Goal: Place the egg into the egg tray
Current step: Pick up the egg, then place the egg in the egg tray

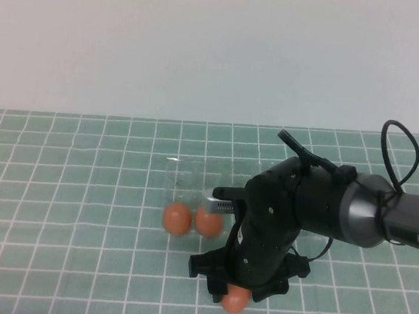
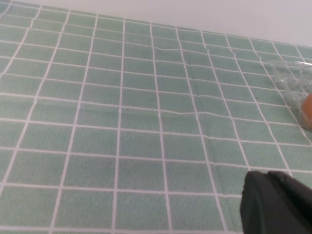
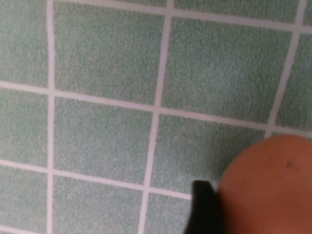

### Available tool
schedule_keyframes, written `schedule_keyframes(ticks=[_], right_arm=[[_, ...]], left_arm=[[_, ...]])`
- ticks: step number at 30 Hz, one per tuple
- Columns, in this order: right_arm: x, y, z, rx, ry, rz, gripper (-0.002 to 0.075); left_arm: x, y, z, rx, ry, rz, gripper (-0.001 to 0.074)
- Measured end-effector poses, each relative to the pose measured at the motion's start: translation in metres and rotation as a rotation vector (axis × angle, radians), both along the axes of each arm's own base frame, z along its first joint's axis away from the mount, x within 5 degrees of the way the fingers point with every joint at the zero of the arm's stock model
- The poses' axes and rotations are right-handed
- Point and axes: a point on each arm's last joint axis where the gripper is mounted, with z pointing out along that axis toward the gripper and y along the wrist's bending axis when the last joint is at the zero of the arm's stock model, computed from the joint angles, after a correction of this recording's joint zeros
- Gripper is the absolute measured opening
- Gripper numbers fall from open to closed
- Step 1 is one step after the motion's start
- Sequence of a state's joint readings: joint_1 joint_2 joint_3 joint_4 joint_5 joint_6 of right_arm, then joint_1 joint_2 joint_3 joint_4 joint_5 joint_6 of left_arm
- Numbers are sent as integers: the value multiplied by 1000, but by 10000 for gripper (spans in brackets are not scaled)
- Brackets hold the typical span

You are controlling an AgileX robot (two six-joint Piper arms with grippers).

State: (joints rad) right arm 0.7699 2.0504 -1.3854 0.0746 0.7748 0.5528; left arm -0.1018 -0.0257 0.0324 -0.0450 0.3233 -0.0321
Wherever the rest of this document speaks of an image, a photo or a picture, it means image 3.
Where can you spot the brown egg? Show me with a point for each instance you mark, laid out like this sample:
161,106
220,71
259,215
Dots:
268,190

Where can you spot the green white-grid tablecloth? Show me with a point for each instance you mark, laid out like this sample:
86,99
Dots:
97,122

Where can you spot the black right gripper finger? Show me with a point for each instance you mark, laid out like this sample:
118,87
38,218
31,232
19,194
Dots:
203,209

